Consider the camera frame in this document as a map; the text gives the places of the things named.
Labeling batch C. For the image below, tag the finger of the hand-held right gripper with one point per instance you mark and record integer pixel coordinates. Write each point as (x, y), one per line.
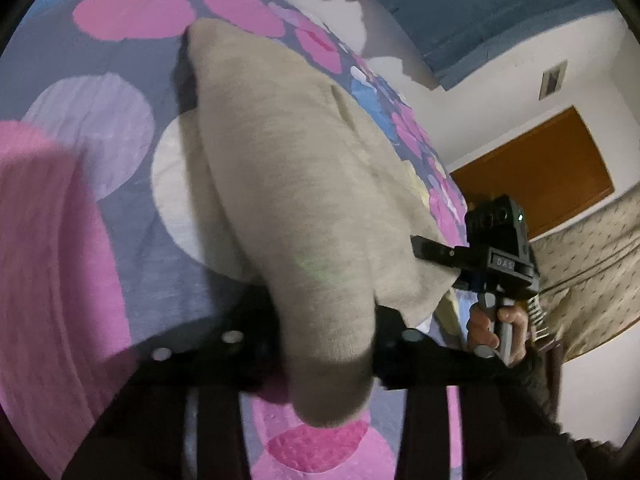
(437, 252)

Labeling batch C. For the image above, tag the wall switch plate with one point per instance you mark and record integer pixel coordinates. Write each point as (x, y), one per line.
(552, 80)

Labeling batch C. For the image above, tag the brown wooden door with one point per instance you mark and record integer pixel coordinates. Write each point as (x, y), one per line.
(540, 180)

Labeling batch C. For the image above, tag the colourful dotted bedspread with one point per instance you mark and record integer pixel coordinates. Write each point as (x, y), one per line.
(125, 25)

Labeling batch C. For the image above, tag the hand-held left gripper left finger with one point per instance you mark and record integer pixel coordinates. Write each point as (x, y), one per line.
(250, 342)

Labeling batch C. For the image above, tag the grey bed sheet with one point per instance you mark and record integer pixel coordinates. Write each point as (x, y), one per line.
(390, 35)

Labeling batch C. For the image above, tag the person's right hand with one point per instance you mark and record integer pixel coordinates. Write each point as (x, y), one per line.
(481, 330)

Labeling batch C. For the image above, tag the beige knit sweater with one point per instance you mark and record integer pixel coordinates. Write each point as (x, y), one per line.
(300, 185)

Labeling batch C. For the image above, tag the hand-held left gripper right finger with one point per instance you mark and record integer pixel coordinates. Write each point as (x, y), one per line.
(395, 355)

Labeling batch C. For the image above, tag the pink knit cloth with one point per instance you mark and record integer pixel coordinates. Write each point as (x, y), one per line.
(45, 260)

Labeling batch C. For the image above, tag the beige patterned curtain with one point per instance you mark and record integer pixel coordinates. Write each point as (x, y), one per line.
(590, 270)

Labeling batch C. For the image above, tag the person's right forearm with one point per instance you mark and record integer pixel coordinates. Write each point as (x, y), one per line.
(540, 390)

